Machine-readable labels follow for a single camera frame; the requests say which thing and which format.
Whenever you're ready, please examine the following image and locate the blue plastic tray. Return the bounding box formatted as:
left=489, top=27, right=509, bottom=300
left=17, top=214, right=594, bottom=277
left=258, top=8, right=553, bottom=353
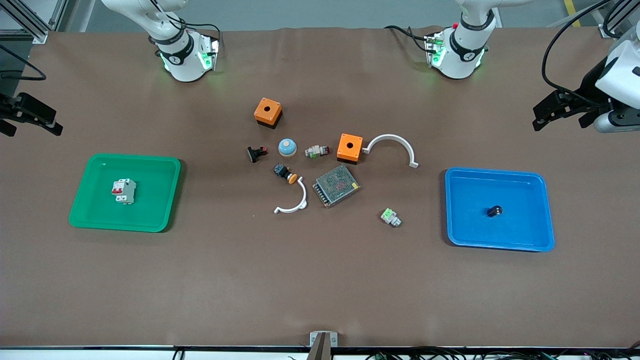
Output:
left=444, top=167, right=556, bottom=252

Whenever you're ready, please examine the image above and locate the large white curved bracket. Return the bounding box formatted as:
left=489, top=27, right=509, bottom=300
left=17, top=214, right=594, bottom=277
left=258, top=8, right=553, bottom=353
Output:
left=362, top=134, right=420, bottom=169

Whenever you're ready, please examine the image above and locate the black right base cable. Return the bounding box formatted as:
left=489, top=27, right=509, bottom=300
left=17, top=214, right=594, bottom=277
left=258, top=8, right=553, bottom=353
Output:
left=150, top=0, right=223, bottom=51

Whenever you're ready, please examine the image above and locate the aluminium frame profile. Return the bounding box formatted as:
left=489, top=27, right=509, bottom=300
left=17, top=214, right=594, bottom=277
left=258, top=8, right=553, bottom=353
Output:
left=550, top=0, right=617, bottom=39
left=0, top=0, right=68, bottom=44

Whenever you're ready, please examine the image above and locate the grey metal camera mount bracket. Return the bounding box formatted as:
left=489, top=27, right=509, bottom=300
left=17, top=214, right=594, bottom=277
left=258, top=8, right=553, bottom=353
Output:
left=309, top=331, right=339, bottom=360

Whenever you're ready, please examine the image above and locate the green plastic tray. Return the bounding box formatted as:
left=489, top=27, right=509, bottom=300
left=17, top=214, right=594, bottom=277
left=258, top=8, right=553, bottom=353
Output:
left=68, top=153, right=182, bottom=233

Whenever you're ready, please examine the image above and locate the black base cable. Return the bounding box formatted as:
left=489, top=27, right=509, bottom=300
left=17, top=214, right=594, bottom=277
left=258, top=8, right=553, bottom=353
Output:
left=150, top=0, right=223, bottom=51
left=384, top=25, right=432, bottom=52

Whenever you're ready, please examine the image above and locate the metal mesh power supply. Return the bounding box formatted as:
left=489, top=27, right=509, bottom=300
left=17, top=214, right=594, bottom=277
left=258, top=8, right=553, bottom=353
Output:
left=312, top=165, right=361, bottom=208

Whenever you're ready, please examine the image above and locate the brown table mat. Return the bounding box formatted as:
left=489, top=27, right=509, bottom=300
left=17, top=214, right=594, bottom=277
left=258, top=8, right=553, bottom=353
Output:
left=0, top=25, right=640, bottom=349

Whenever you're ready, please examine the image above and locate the orange button box black base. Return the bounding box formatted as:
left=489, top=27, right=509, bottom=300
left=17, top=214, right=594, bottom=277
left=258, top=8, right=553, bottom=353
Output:
left=336, top=133, right=364, bottom=165
left=253, top=97, right=284, bottom=130

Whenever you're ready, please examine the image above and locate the small white curved bracket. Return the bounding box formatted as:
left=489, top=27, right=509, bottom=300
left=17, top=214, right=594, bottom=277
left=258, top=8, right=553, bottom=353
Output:
left=273, top=178, right=308, bottom=215

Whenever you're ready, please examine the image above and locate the black cable bundle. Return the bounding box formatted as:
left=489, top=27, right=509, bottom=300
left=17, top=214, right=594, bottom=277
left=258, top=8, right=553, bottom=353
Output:
left=365, top=345, right=640, bottom=360

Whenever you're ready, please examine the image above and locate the black left base cable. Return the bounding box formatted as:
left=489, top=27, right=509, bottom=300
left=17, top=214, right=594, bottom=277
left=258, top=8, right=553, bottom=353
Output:
left=384, top=25, right=432, bottom=52

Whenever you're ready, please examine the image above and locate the white circuit breaker red switch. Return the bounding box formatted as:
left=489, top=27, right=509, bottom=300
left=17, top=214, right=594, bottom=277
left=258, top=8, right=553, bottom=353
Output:
left=111, top=178, right=137, bottom=205

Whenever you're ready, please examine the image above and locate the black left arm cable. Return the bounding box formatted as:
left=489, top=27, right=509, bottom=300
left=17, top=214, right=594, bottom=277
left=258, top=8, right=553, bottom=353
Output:
left=541, top=0, right=617, bottom=107

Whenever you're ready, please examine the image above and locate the black push button orange cap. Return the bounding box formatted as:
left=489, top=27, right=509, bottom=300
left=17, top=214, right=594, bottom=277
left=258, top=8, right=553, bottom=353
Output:
left=273, top=163, right=299, bottom=185

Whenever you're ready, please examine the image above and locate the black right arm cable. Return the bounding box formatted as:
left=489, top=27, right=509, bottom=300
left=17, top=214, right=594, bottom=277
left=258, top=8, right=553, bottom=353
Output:
left=0, top=45, right=47, bottom=81

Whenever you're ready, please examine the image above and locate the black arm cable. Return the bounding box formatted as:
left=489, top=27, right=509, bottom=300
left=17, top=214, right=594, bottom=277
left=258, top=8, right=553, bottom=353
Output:
left=0, top=45, right=47, bottom=81
left=541, top=0, right=617, bottom=107

